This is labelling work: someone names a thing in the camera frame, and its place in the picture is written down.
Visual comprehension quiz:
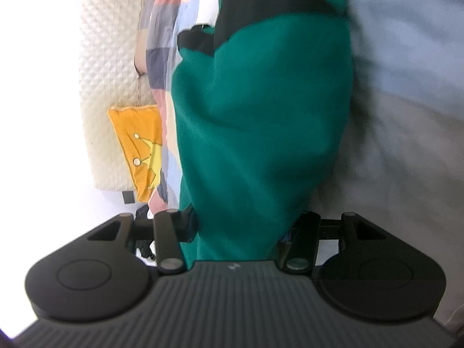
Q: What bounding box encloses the black clothes pile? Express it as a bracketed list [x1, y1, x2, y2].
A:
[136, 208, 157, 262]

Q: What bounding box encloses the patchwork bedspread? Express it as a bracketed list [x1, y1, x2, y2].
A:
[136, 0, 464, 336]

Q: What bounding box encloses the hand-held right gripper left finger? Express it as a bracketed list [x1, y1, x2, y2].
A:
[87, 205, 199, 275]

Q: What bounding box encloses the cream quilted headboard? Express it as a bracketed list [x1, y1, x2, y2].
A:
[79, 0, 160, 193]

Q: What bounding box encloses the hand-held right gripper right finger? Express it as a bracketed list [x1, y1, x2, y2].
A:
[276, 210, 378, 275]

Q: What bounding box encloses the green zip hoodie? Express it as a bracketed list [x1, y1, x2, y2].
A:
[170, 0, 355, 262]

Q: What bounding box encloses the orange crown pillow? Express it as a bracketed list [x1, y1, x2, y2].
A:
[108, 104, 164, 204]

